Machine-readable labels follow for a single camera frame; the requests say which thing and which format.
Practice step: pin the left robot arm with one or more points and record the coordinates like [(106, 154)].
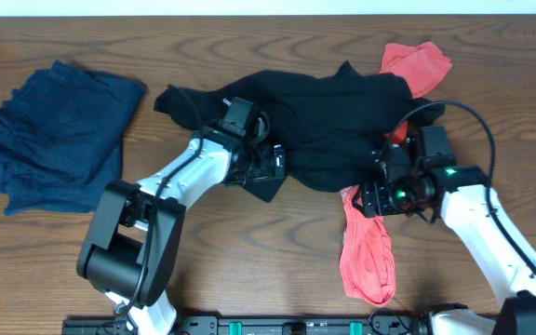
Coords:
[(131, 245)]

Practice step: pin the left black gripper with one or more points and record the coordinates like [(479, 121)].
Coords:
[(266, 173)]

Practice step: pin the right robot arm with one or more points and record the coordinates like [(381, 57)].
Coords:
[(472, 210)]

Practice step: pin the black t-shirt with white logo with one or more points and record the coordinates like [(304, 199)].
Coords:
[(330, 127)]

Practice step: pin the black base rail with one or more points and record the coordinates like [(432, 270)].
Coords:
[(211, 325)]

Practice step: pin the red t-shirt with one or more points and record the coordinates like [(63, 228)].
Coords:
[(367, 263)]

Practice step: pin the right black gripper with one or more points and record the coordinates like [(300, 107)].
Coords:
[(375, 191)]

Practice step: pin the folded navy blue garment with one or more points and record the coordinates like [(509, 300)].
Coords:
[(61, 138)]

